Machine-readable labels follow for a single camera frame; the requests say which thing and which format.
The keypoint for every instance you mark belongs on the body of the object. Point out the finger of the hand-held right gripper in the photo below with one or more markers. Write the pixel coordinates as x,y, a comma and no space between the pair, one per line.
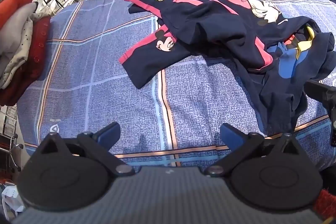
317,92

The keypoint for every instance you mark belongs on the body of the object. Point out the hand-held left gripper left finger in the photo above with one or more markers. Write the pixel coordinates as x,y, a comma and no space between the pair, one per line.
108,132

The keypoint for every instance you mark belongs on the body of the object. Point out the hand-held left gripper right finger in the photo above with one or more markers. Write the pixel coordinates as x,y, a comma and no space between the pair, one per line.
231,134

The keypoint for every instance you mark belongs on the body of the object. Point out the navy cartoon print sweatshirt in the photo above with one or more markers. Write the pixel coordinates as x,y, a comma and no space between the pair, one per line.
210,22

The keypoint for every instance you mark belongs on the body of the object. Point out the blue checked bedsheet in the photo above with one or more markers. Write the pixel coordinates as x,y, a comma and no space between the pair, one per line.
105,69

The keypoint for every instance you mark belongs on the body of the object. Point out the red fuzzy item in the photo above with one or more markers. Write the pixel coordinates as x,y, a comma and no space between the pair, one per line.
326,203

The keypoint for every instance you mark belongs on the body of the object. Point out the office chair base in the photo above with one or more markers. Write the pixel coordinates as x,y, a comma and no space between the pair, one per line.
14,153

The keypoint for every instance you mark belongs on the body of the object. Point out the red buttoned folded garment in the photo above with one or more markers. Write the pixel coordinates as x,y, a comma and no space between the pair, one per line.
36,50

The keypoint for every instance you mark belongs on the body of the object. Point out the grey dotted folded garment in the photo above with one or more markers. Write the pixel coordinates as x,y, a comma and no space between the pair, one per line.
15,37

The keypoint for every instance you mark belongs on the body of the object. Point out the orange folded garment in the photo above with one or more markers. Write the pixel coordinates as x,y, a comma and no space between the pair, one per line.
13,7

